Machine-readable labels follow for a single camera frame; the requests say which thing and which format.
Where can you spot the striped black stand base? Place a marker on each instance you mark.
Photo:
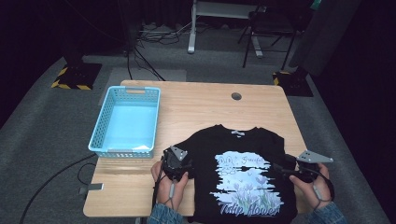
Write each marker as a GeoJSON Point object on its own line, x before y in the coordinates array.
{"type": "Point", "coordinates": [294, 84]}
{"type": "Point", "coordinates": [76, 76]}

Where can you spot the person's right hand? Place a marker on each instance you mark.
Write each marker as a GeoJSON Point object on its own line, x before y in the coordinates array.
{"type": "Point", "coordinates": [311, 191]}

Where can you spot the person's left hand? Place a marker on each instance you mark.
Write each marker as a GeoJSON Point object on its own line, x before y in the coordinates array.
{"type": "Point", "coordinates": [168, 193]}

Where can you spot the black metal chair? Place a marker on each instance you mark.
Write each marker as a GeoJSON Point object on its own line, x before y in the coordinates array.
{"type": "Point", "coordinates": [246, 53]}

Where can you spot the grey fabric panel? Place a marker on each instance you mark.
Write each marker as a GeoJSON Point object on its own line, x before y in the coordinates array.
{"type": "Point", "coordinates": [323, 37]}

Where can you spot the black printed t-shirt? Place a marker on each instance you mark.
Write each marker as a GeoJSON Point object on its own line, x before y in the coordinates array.
{"type": "Point", "coordinates": [202, 149]}

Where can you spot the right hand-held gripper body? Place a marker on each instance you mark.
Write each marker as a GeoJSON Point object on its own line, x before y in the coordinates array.
{"type": "Point", "coordinates": [306, 172]}

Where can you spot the blue perforated plastic basket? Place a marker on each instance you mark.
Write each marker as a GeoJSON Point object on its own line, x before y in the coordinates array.
{"type": "Point", "coordinates": [130, 124]}

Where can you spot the white desk frame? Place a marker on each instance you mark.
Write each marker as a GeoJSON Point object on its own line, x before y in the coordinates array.
{"type": "Point", "coordinates": [192, 37]}

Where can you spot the grey metal table bracket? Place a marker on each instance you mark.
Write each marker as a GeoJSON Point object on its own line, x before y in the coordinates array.
{"type": "Point", "coordinates": [93, 187]}

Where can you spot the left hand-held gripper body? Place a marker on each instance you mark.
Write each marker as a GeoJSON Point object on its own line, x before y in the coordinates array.
{"type": "Point", "coordinates": [174, 165]}

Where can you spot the black tripod stand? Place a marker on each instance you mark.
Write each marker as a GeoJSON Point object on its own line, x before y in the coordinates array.
{"type": "Point", "coordinates": [128, 67]}

